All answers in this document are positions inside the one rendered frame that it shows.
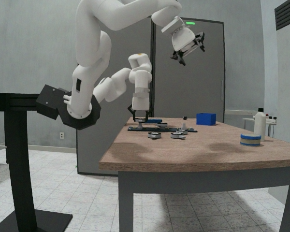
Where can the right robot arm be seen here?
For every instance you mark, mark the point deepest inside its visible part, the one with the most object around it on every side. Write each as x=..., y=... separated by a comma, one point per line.
x=93, y=57

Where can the white plastic bottle with black cap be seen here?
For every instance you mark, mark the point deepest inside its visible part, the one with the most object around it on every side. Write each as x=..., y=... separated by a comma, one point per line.
x=260, y=122

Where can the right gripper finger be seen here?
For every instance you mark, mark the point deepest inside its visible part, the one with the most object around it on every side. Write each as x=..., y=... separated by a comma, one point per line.
x=199, y=41
x=177, y=56

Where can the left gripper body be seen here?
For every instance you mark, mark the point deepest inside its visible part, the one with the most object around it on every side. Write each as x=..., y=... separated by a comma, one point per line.
x=140, y=103

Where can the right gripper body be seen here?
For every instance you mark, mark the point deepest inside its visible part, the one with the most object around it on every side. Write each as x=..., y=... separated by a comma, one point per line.
x=183, y=40

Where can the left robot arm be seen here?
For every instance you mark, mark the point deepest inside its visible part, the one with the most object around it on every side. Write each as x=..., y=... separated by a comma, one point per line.
x=112, y=88

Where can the blue box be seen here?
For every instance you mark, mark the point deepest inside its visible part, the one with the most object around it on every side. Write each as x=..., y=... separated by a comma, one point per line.
x=205, y=119

